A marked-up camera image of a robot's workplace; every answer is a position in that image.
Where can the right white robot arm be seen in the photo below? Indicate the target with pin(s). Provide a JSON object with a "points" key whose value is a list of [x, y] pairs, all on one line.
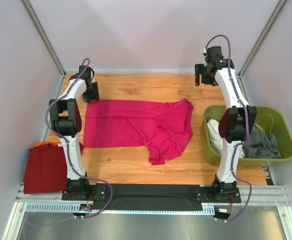
{"points": [[234, 127]]}

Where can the dark red folded t-shirt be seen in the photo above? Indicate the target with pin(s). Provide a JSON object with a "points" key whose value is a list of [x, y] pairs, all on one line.
{"points": [[46, 170]]}

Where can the white t-shirt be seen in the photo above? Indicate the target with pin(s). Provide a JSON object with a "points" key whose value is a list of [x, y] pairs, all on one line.
{"points": [[216, 140]]}

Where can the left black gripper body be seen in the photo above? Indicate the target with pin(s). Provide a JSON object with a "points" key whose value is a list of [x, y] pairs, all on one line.
{"points": [[91, 93]]}

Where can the olive green plastic bin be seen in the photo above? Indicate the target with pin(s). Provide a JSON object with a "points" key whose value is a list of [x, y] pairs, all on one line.
{"points": [[269, 120]]}

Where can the grey t-shirt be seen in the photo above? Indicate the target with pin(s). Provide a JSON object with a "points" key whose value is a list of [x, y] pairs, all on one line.
{"points": [[261, 145]]}

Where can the pink t-shirt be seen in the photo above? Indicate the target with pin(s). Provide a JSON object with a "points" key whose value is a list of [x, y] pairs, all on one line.
{"points": [[163, 127]]}

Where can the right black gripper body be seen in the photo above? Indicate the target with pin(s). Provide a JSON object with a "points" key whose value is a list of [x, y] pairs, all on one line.
{"points": [[206, 78]]}

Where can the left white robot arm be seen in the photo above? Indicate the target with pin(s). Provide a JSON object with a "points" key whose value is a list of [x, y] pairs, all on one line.
{"points": [[66, 123]]}

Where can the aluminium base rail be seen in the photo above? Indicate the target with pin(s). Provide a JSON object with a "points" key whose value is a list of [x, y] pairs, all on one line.
{"points": [[154, 212]]}

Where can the orange folded t-shirt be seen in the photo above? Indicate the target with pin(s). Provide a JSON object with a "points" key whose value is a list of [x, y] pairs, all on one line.
{"points": [[47, 143]]}

